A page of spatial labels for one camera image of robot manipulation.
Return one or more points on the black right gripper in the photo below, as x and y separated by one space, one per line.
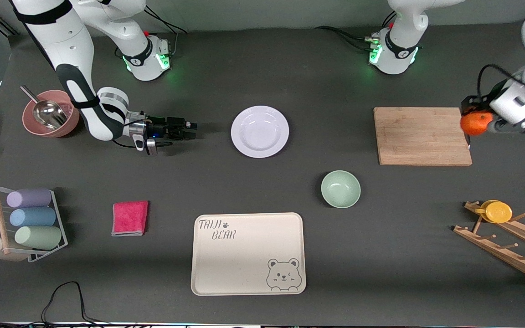
158 128

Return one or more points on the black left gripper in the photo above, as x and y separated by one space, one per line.
469 102

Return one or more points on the orange fruit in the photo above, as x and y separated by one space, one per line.
476 124

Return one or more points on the white round plate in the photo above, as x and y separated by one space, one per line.
260 132

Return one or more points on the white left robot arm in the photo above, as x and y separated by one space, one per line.
397 50

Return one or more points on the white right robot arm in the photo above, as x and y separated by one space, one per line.
66 41

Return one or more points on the wooden cutting board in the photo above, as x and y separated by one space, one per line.
419 136

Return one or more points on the pink folded cloth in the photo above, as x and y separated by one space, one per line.
130 218

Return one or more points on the yellow mug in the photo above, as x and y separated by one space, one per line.
497 212

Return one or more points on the pink bowl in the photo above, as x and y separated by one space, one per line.
69 127

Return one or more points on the metal scoop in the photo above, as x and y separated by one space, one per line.
50 114

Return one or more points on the beige bear print tray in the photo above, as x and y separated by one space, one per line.
244 259

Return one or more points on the light green bowl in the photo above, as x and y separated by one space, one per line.
341 189

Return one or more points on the wooden mug rack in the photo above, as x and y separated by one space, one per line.
508 253

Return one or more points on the purple cup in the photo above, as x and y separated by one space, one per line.
29 198

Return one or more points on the blue cup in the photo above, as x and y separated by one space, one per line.
32 217

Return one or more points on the green cup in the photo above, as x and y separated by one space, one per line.
39 237

